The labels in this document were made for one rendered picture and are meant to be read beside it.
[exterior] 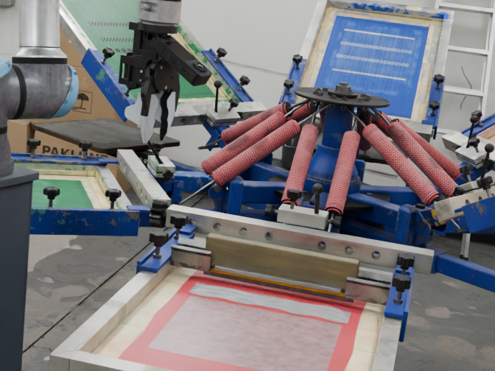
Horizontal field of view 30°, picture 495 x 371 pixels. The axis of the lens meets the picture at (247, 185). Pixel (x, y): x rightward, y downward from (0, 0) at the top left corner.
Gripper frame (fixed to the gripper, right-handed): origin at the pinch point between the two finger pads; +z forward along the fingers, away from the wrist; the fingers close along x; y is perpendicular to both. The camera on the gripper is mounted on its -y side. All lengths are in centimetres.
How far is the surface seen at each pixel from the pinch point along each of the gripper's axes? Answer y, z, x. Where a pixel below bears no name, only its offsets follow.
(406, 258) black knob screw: -30, 30, -62
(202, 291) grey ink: 6, 40, -31
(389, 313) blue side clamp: -35, 36, -42
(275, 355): -22.8, 40.7, -13.8
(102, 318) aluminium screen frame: 6.9, 37.2, 2.7
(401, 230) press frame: -10, 38, -111
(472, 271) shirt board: -32, 45, -112
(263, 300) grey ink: -7, 40, -36
